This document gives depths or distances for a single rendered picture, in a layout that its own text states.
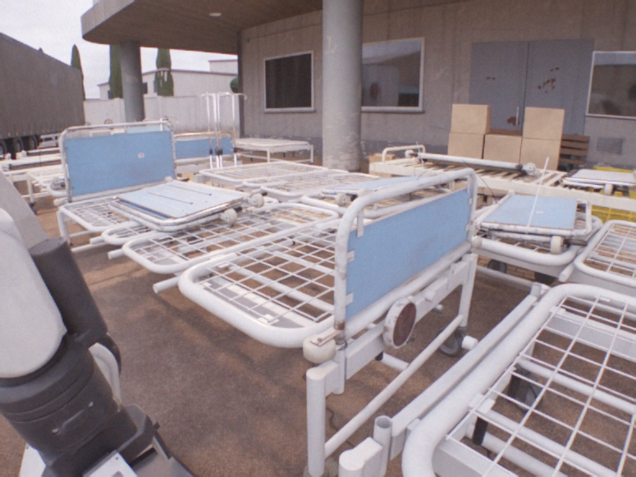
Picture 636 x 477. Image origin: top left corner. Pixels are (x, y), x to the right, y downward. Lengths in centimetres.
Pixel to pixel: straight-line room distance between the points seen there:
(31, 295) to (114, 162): 226
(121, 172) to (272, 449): 191
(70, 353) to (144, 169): 230
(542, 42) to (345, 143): 350
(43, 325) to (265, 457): 98
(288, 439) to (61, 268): 101
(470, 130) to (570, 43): 287
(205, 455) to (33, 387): 94
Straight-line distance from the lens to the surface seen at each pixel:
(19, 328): 30
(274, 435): 126
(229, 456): 123
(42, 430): 37
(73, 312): 36
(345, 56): 582
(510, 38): 705
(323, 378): 75
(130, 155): 257
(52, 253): 34
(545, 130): 439
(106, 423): 41
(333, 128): 578
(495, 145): 444
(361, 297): 80
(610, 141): 668
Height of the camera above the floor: 93
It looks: 18 degrees down
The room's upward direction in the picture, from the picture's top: straight up
